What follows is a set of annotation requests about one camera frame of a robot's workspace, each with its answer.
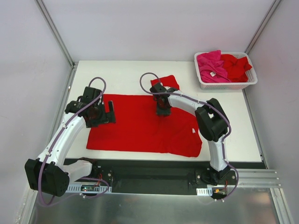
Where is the white cable duct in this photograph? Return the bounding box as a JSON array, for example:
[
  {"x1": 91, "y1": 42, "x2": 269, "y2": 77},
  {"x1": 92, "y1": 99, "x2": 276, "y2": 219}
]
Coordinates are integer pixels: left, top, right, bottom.
[
  {"x1": 66, "y1": 183, "x2": 112, "y2": 194},
  {"x1": 196, "y1": 188, "x2": 213, "y2": 196}
]

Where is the right white cable duct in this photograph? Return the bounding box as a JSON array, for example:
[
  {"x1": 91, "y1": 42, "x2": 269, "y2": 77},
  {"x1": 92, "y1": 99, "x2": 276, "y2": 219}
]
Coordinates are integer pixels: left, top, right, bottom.
[{"x1": 196, "y1": 188, "x2": 213, "y2": 196}]

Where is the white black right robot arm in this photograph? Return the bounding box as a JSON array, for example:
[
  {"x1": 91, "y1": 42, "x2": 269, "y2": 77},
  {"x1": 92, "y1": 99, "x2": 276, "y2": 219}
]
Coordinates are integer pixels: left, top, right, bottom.
[{"x1": 150, "y1": 83, "x2": 231, "y2": 186}]

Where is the white perforated plastic basket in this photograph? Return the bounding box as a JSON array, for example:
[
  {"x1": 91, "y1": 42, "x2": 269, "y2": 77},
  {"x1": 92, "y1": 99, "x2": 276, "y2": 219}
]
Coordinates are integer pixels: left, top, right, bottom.
[{"x1": 194, "y1": 52, "x2": 257, "y2": 90}]

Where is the right aluminium frame post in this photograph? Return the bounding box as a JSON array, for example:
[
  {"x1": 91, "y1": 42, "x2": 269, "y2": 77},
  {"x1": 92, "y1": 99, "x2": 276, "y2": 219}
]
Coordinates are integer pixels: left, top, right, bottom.
[{"x1": 245, "y1": 0, "x2": 283, "y2": 55}]

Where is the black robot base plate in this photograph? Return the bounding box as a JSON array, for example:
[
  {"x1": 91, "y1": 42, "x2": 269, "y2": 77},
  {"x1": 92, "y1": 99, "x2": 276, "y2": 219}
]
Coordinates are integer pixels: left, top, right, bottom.
[{"x1": 91, "y1": 159, "x2": 236, "y2": 196}]

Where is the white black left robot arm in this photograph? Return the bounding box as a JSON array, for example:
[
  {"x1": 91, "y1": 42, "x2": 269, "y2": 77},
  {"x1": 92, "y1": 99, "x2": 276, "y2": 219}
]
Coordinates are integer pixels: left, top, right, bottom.
[{"x1": 25, "y1": 86, "x2": 116, "y2": 196}]

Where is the aluminium frame post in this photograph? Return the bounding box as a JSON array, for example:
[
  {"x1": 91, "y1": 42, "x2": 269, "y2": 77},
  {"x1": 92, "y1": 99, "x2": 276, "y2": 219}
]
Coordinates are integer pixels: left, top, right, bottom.
[
  {"x1": 35, "y1": 0, "x2": 75, "y2": 68},
  {"x1": 245, "y1": 0, "x2": 283, "y2": 55}
]

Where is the left white cable duct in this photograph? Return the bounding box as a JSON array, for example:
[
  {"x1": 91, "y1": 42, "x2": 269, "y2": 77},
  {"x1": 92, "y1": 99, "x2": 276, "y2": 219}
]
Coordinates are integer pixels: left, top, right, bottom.
[{"x1": 66, "y1": 183, "x2": 112, "y2": 194}]

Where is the pink t shirt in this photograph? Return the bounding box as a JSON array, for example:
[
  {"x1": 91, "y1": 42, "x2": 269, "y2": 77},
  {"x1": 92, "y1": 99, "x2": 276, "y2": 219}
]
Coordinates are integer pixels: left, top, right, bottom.
[{"x1": 196, "y1": 50, "x2": 231, "y2": 83}]

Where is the left aluminium frame post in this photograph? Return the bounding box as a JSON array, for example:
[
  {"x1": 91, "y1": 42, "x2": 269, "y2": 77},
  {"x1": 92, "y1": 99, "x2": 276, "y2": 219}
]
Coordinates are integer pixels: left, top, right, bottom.
[{"x1": 35, "y1": 0, "x2": 75, "y2": 68}]

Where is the red t shirt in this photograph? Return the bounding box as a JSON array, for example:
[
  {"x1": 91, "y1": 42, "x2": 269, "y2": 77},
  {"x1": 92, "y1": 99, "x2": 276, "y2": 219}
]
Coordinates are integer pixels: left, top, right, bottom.
[
  {"x1": 221, "y1": 54, "x2": 252, "y2": 83},
  {"x1": 86, "y1": 74, "x2": 203, "y2": 158}
]

